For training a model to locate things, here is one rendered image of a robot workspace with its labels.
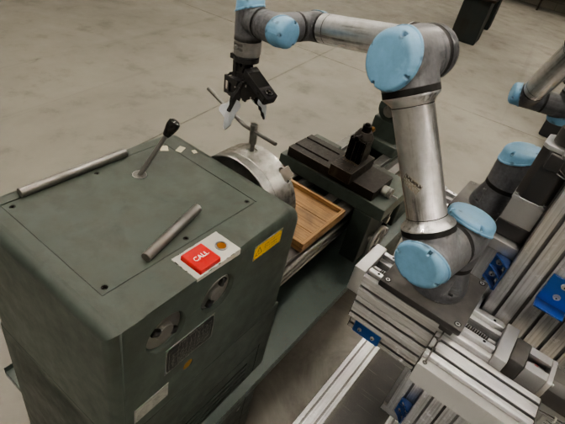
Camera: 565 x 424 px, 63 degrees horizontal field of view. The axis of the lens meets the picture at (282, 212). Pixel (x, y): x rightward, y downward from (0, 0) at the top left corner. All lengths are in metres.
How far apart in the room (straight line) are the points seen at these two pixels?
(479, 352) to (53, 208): 1.05
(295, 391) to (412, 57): 1.75
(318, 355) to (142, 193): 1.55
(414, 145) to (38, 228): 0.78
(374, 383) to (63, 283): 1.56
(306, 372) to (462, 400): 1.28
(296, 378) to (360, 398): 0.37
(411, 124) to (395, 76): 0.10
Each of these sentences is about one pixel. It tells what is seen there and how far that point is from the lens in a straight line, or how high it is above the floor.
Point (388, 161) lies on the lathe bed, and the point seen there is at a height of 0.84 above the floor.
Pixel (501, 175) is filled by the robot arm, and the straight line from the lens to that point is 1.57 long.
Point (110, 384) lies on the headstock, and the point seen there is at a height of 1.11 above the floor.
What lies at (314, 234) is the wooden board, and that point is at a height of 0.90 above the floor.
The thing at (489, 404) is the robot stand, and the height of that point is 1.07.
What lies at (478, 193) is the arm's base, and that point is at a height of 1.21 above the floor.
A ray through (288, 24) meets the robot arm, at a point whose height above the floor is 1.63.
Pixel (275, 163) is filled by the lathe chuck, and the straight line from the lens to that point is 1.38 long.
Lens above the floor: 1.95
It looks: 37 degrees down
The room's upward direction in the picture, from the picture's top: 13 degrees clockwise
